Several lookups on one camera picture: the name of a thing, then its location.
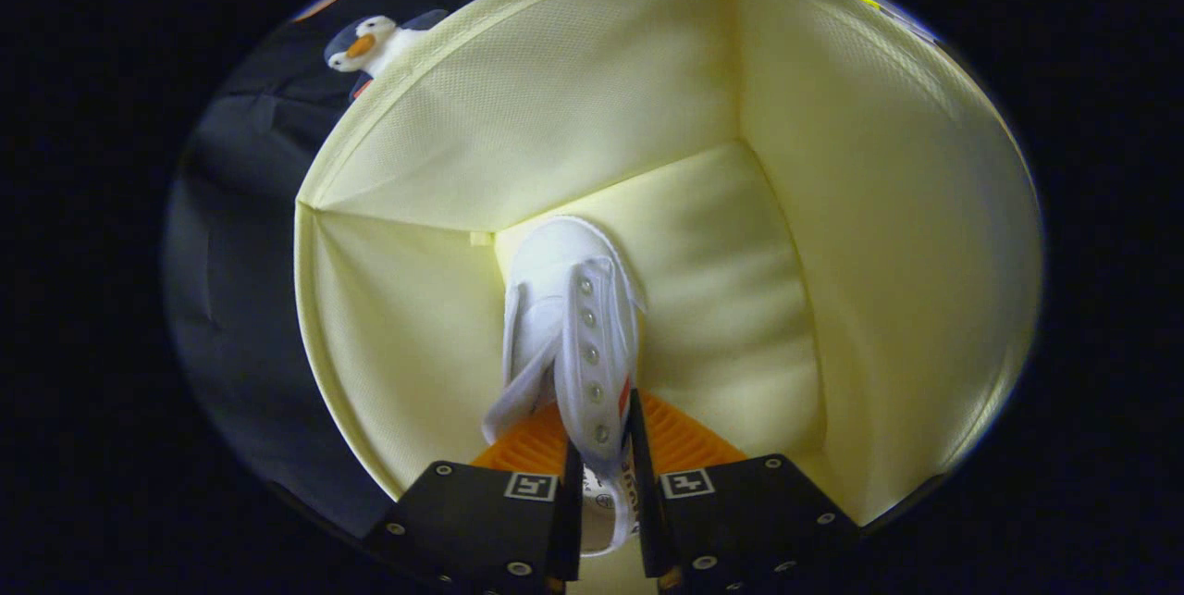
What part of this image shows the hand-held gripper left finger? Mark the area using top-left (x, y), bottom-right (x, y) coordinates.
top-left (364, 403), bottom-right (586, 595)

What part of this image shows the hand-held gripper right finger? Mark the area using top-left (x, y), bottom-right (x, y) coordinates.
top-left (627, 389), bottom-right (863, 595)

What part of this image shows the white canvas shoe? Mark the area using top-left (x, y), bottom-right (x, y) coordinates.
top-left (481, 216), bottom-right (646, 559)

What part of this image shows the cream fabric storage box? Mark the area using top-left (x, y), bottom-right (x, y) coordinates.
top-left (294, 0), bottom-right (1042, 527)

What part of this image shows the black backdrop cloth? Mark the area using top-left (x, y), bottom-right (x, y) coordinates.
top-left (166, 0), bottom-right (445, 536)

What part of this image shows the penguin plush toy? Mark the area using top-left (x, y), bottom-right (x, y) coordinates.
top-left (324, 9), bottom-right (450, 101)

